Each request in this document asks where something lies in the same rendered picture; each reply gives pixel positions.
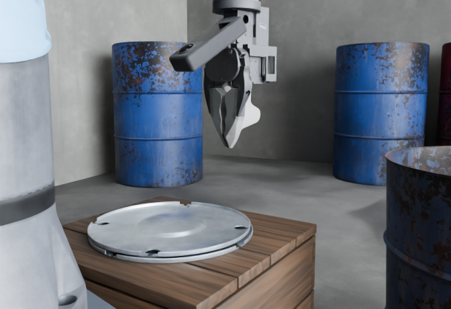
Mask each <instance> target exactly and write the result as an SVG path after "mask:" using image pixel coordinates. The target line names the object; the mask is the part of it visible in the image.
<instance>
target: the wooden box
mask: <svg viewBox="0 0 451 309"><path fill-rule="evenodd" d="M156 202H180V204H184V206H187V204H191V201H188V200H181V199H177V198H173V197H166V196H162V195H160V196H158V197H154V198H151V199H148V200H144V201H142V202H138V203H135V204H131V205H128V206H124V207H122V208H126V207H129V206H135V205H140V204H149V203H156ZM118 209H121V208H118ZM118 209H115V210H118ZM111 211H114V210H111ZM111 211H108V212H111ZM237 211H239V212H241V213H243V214H245V215H246V216H247V217H248V218H249V220H250V223H251V225H252V227H253V234H252V237H251V239H250V240H249V241H248V242H247V243H246V244H245V245H244V246H242V247H239V249H236V250H235V251H232V252H230V253H226V254H224V255H220V256H217V257H212V258H209V259H203V260H198V261H189V262H182V263H141V262H133V261H125V260H121V259H116V258H113V256H116V255H117V254H118V255H124V254H122V253H116V252H114V253H113V255H112V256H107V255H104V254H102V253H100V252H99V251H97V250H95V249H94V248H93V247H92V246H91V244H90V242H89V237H88V235H87V229H88V226H89V225H90V223H93V224H96V223H95V222H96V221H97V218H98V217H100V216H102V215H104V214H106V213H108V212H104V213H102V214H100V215H98V214H97V215H95V216H91V217H88V218H84V219H82V220H78V221H75V222H71V223H68V224H65V225H62V228H63V231H64V233H65V235H66V238H67V240H68V243H69V245H70V247H71V250H72V253H73V255H74V257H75V259H76V262H77V265H78V266H79V269H80V271H81V274H82V276H83V279H84V281H85V285H86V288H87V289H88V290H89V291H90V292H92V293H94V294H95V295H96V296H98V297H100V298H101V299H102V300H104V301H106V302H107V303H108V304H110V305H112V306H113V307H114V308H116V309H314V289H313V288H314V283H315V233H316V231H317V224H312V223H308V222H302V221H298V220H291V219H286V218H279V217H276V216H269V215H264V214H258V213H254V212H247V211H243V210H237ZM233 246H236V247H238V245H237V244H232V245H230V246H228V247H233Z"/></svg>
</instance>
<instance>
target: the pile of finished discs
mask: <svg viewBox="0 0 451 309"><path fill-rule="evenodd" d="M107 224H109V223H107V222H103V223H100V224H98V225H107ZM235 229H238V230H243V229H246V227H242V226H239V227H235ZM252 234H253V227H252V225H251V224H250V231H249V233H248V234H247V235H246V236H245V237H244V238H243V239H242V240H239V241H238V242H236V243H234V244H237V245H238V247H236V246H233V247H224V248H221V249H217V250H214V251H209V252H205V253H198V254H194V255H183V256H173V257H153V254H157V253H158V252H160V251H157V250H151V251H146V253H147V254H148V256H147V257H145V256H136V255H127V254H124V255H118V254H117V255H116V256H113V258H116V259H121V260H125V261H133V262H141V263H182V262H189V261H198V260H203V259H209V258H212V257H217V256H220V255H224V254H226V253H230V252H232V251H235V250H236V249H239V247H242V246H244V245H245V244H246V243H247V242H248V241H249V240H250V239H251V237H252ZM89 242H90V244H91V246H92V247H93V248H94V249H95V250H97V251H99V252H100V253H102V254H104V255H107V256H112V255H113V253H114V252H113V251H108V250H106V249H103V248H101V247H99V246H97V245H96V244H94V243H93V242H91V240H90V239H89Z"/></svg>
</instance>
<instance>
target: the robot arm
mask: <svg viewBox="0 0 451 309"><path fill-rule="evenodd" d="M260 1H261V0H213V3H212V12H213V13H215V14H218V15H223V19H221V20H219V21H218V22H217V23H215V24H214V25H212V26H211V27H210V28H208V29H207V30H205V31H204V32H203V33H201V34H200V35H198V36H197V37H196V38H194V39H193V40H191V41H190V42H189V43H188V44H185V45H184V46H182V47H181V48H180V49H179V50H177V51H176V52H175V53H174V54H172V55H171V56H170V57H169V61H170V63H171V65H172V67H173V69H174V70H175V71H176V72H195V71H196V70H198V69H199V68H200V67H202V66H203V65H204V64H205V68H204V73H205V76H204V82H203V88H204V95H205V100H206V103H207V107H208V110H209V114H210V115H211V117H212V120H213V123H214V125H215V128H216V130H217V132H218V134H219V136H220V138H221V140H222V142H223V144H224V146H225V147H226V148H233V147H234V145H235V143H236V142H237V140H238V137H239V135H240V132H241V130H242V129H243V128H245V127H248V126H250V125H252V124H255V123H257V121H259V119H260V110H259V109H258V108H257V107H255V106H254V105H252V104H251V90H252V84H262V83H269V82H270V81H277V48H276V47H274V46H268V20H269V8H267V7H261V2H260ZM51 46H52V40H51V36H50V33H49V32H48V30H47V27H46V13H45V5H44V0H0V309H88V306H87V289H86V285H85V281H84V279H83V276H82V274H81V271H80V269H79V266H78V265H77V262H76V259H75V257H74V255H73V253H72V250H71V247H70V245H69V243H68V240H67V238H66V235H65V233H64V231H63V228H62V225H61V223H60V220H59V219H58V216H57V212H56V200H55V186H54V157H53V141H52V114H51V99H50V71H49V57H48V51H49V50H50V49H51ZM271 56H273V57H274V61H273V74H270V57H271ZM225 82H227V84H228V85H229V86H225V87H222V86H223V84H224V83H225ZM230 86H232V87H233V88H231V87H230Z"/></svg>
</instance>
